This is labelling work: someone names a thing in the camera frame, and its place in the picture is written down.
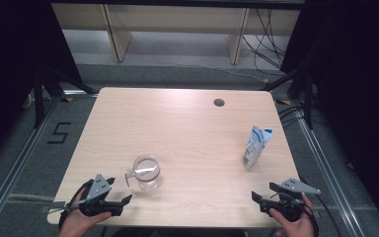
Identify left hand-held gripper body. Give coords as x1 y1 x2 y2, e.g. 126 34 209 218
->
78 173 124 217

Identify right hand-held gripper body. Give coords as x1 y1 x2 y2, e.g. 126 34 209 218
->
259 178 322 222

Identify clear glass jar with lid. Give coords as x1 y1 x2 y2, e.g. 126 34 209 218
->
124 154 163 192

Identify white and blue milk carton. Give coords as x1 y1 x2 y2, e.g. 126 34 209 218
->
242 124 273 172

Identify person's left hand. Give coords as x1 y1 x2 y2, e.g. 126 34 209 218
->
58 187 113 237

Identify person's right hand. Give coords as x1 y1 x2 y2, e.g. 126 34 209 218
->
268 193 316 237

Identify grey tape strip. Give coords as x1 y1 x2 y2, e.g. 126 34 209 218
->
40 200 67 211

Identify black metal stand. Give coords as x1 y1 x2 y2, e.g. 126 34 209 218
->
33 65 97 129
260 65 315 129

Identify black curtain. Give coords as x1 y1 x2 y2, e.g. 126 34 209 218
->
280 0 379 231
0 0 83 166

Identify light wooden shelf unit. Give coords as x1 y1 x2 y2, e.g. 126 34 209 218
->
50 3 302 65

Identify left hand-held gripper cable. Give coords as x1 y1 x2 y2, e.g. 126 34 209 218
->
58 179 95 230

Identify hand-held gripper cable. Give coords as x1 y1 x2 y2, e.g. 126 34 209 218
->
304 194 343 237
58 179 95 230

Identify aluminium floor rail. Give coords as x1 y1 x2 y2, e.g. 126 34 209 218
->
0 95 60 231
292 108 366 237

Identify right hand-held gripper cable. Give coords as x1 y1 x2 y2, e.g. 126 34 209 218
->
304 194 343 237

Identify black floor cables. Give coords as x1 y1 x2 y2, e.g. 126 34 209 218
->
277 105 327 127

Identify thin white floor cable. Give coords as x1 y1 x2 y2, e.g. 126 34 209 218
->
177 62 270 83

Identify bundle of black cables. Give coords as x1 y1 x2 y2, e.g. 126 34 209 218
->
241 8 287 70

